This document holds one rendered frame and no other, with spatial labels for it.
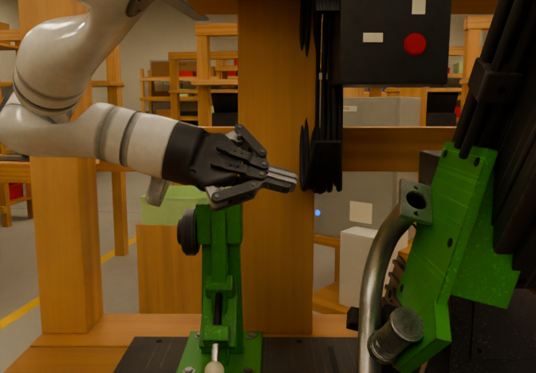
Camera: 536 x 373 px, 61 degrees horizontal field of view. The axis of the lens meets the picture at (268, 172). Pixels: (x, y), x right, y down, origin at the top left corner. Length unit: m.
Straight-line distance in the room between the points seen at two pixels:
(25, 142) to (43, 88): 0.11
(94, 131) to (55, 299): 0.50
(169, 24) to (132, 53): 1.15
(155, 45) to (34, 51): 11.04
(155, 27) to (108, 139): 11.01
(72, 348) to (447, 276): 0.68
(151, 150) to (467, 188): 0.35
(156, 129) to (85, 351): 0.51
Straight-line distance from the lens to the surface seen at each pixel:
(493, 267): 0.55
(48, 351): 0.97
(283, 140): 0.83
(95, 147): 0.58
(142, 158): 0.55
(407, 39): 0.76
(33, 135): 0.59
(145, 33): 11.63
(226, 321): 0.74
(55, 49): 0.45
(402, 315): 0.53
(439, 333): 0.51
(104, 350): 0.93
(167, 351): 0.86
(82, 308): 0.98
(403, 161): 0.96
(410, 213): 0.57
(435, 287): 0.53
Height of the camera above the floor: 1.31
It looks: 8 degrees down
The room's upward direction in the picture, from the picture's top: straight up
